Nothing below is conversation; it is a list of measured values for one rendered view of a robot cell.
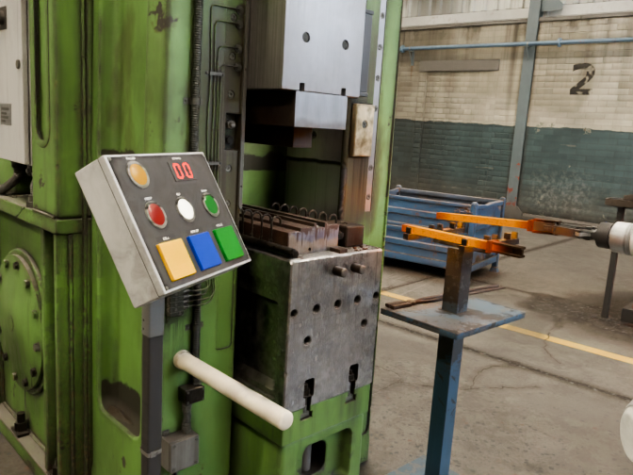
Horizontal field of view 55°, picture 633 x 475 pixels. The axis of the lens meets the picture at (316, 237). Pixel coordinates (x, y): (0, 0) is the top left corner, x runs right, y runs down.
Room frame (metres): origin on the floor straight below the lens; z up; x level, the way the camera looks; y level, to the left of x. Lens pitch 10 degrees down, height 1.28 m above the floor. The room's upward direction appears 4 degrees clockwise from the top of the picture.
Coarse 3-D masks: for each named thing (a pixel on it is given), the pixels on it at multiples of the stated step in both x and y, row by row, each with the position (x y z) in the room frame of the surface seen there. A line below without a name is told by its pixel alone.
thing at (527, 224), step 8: (440, 216) 2.13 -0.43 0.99; (448, 216) 2.10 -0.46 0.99; (456, 216) 2.08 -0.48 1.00; (464, 216) 2.06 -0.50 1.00; (472, 216) 2.04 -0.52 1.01; (480, 216) 2.04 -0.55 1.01; (496, 224) 1.97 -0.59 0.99; (504, 224) 1.95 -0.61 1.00; (512, 224) 1.93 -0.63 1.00; (520, 224) 1.91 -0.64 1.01; (528, 224) 1.88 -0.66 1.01; (536, 232) 1.87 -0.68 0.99; (544, 232) 1.86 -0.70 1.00
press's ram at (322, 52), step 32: (256, 0) 1.71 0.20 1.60; (288, 0) 1.63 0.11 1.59; (320, 0) 1.70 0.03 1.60; (352, 0) 1.79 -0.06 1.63; (256, 32) 1.70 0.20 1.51; (288, 32) 1.63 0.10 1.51; (320, 32) 1.71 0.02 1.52; (352, 32) 1.80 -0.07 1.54; (256, 64) 1.70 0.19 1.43; (288, 64) 1.63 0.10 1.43; (320, 64) 1.71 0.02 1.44; (352, 64) 1.80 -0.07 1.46; (352, 96) 1.81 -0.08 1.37
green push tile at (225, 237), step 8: (216, 232) 1.29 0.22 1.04; (224, 232) 1.32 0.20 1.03; (232, 232) 1.35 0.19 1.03; (224, 240) 1.30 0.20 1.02; (232, 240) 1.33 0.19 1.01; (224, 248) 1.29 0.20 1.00; (232, 248) 1.32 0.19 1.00; (240, 248) 1.35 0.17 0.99; (224, 256) 1.28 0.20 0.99; (232, 256) 1.30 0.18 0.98; (240, 256) 1.34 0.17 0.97
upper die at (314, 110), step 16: (256, 96) 1.78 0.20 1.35; (272, 96) 1.73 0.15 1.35; (288, 96) 1.68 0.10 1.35; (304, 96) 1.68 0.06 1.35; (320, 96) 1.72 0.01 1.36; (336, 96) 1.76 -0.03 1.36; (256, 112) 1.78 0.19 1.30; (272, 112) 1.72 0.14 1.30; (288, 112) 1.67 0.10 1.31; (304, 112) 1.68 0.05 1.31; (320, 112) 1.72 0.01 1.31; (336, 112) 1.77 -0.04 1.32; (336, 128) 1.77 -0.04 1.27
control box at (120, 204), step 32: (96, 160) 1.12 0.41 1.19; (128, 160) 1.17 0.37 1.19; (160, 160) 1.26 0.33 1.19; (192, 160) 1.37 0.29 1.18; (96, 192) 1.12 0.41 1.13; (128, 192) 1.12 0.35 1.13; (160, 192) 1.20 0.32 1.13; (192, 192) 1.30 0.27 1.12; (128, 224) 1.09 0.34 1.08; (192, 224) 1.24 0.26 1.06; (224, 224) 1.35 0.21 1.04; (128, 256) 1.09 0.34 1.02; (160, 256) 1.10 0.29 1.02; (192, 256) 1.19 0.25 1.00; (128, 288) 1.09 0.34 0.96; (160, 288) 1.07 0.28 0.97
